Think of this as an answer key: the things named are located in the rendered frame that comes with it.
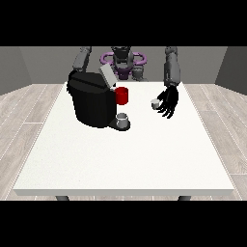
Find black coffee machine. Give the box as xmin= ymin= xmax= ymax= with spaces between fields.
xmin=66 ymin=69 xmax=132 ymax=132

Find red pod holder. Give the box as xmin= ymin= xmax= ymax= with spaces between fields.
xmin=114 ymin=86 xmax=129 ymax=106

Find grey robot trunk purple rings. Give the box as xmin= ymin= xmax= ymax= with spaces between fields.
xmin=99 ymin=46 xmax=150 ymax=82

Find pale grey machine lid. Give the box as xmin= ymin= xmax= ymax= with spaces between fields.
xmin=98 ymin=63 xmax=118 ymax=88

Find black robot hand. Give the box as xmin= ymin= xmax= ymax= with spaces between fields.
xmin=156 ymin=85 xmax=179 ymax=120

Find small grey cup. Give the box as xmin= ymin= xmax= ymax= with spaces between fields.
xmin=116 ymin=112 xmax=129 ymax=128

